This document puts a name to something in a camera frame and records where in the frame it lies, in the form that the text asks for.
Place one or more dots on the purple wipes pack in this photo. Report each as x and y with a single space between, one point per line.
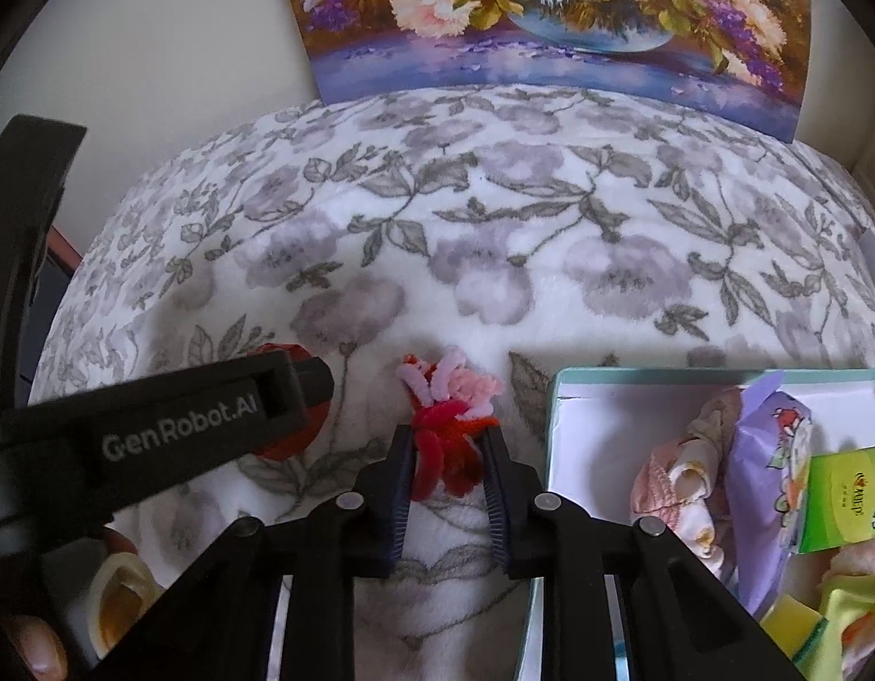
771 496

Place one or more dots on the flower painting canvas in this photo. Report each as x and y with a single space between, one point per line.
551 28

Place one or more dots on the pink floral cloth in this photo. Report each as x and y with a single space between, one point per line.
682 489

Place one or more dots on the green yellow sponge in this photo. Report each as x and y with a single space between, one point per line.
792 624

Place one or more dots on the teal shallow box tray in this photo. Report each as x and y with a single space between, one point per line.
600 440

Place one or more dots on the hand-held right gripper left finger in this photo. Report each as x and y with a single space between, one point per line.
402 503

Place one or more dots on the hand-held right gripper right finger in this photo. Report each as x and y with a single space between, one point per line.
496 511

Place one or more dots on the person's left hand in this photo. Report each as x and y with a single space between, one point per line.
37 649

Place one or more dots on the green tissue pack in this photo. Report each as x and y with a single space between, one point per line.
849 496

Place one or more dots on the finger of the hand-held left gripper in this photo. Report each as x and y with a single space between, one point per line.
306 390

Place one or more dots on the lime green cloth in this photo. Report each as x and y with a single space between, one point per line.
856 631

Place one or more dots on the red round soft piece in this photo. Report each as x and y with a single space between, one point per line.
288 445

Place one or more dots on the red pink chenille bundle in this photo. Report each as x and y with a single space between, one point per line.
444 397

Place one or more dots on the beige round object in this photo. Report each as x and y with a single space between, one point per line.
118 603

